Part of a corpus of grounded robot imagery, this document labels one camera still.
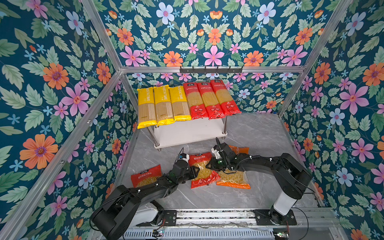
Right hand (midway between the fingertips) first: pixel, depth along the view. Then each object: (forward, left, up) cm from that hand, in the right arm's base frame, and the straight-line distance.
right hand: (205, 166), depth 87 cm
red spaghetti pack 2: (+17, -4, +32) cm, 36 cm away
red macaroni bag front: (-6, 0, -1) cm, 6 cm away
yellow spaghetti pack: (+12, +28, +32) cm, 44 cm away
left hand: (-2, +2, +2) cm, 4 cm away
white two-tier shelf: (+26, +18, -1) cm, 32 cm away
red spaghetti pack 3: (+18, -12, +32) cm, 38 cm away
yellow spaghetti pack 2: (+15, +20, +32) cm, 40 cm away
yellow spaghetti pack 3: (+16, +12, +31) cm, 37 cm away
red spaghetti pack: (+17, +4, +32) cm, 37 cm away
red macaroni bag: (-7, +33, 0) cm, 34 cm away
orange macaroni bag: (-7, -18, -3) cm, 20 cm away
